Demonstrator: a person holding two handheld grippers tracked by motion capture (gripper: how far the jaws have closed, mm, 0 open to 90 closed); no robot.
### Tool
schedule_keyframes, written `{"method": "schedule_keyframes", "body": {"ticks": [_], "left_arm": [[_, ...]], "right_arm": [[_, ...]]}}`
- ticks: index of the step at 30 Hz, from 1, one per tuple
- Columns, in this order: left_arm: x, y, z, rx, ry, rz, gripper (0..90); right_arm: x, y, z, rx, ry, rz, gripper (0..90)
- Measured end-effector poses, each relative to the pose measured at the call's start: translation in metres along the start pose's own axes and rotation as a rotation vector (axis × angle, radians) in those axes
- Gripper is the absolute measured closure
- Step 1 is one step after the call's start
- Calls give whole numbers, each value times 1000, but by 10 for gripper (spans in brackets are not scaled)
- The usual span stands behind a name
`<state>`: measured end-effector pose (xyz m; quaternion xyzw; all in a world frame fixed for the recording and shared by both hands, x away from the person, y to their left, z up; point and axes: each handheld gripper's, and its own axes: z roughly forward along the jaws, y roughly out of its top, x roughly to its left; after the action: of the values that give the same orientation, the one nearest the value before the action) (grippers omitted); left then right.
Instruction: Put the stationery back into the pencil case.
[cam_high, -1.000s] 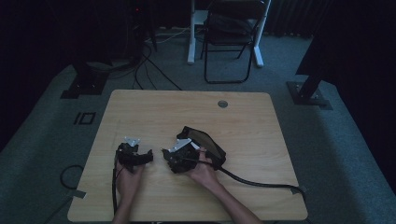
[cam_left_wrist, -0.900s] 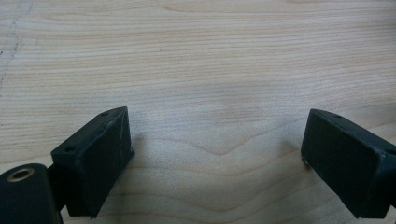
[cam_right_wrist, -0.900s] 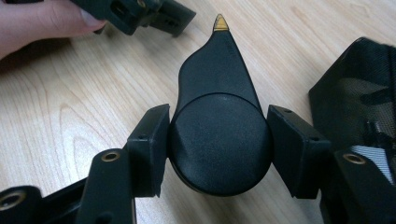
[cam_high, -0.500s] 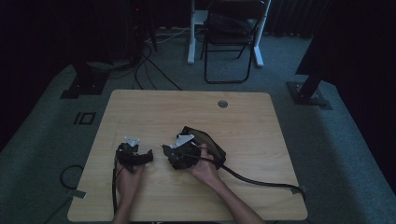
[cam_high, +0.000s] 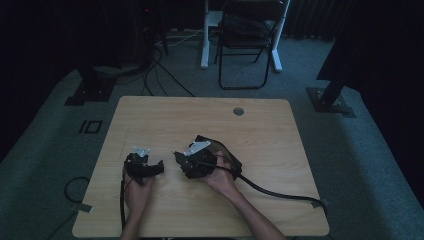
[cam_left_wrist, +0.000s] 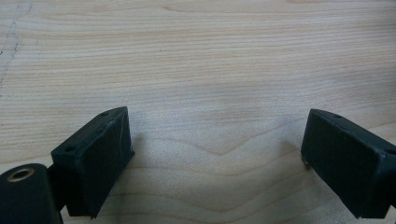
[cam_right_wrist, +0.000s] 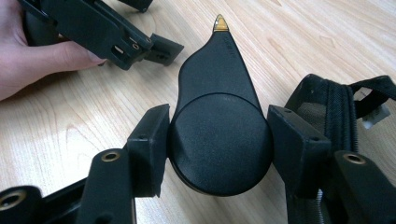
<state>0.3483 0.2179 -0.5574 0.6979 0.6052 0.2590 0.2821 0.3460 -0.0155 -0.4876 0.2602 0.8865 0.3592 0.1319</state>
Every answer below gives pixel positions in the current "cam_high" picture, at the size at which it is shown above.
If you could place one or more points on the black folding chair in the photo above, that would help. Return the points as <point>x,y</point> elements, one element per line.
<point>245,33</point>

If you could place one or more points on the grey tape strip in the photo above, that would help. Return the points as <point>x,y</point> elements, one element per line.
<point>81,208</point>
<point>320,203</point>

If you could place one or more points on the person's left hand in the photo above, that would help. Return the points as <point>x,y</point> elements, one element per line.
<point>136,196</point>

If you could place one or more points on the person's right hand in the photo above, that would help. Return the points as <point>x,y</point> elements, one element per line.
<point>223,181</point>

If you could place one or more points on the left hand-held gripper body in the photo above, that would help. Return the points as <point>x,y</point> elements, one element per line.
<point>135,168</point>

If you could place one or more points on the black pencil case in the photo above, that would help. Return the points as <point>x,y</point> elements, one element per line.
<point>230,155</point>

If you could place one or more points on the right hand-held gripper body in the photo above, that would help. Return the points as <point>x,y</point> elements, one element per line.
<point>198,165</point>

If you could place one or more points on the dark equipment rack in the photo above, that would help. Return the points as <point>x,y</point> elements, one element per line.
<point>148,33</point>

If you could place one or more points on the black stand base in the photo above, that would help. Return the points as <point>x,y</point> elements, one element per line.
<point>91,91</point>
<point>328,100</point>

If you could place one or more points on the white desk frame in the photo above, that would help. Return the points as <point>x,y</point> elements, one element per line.
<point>205,50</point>

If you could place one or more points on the grey table grommet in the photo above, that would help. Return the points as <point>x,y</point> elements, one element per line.
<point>238,111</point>

